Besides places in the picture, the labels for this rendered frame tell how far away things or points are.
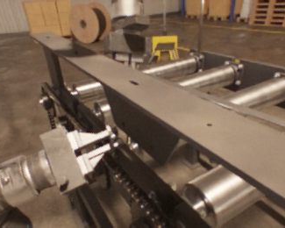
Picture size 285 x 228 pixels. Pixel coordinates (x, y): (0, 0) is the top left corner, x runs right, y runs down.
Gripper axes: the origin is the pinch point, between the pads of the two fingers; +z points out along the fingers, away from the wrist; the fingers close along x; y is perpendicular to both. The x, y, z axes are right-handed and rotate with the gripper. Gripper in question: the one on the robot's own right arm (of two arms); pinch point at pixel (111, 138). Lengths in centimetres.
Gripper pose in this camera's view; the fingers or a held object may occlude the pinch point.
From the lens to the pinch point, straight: 54.6
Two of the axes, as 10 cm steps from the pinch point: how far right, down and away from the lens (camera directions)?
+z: 9.0, -3.8, 2.2
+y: 0.9, -3.3, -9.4
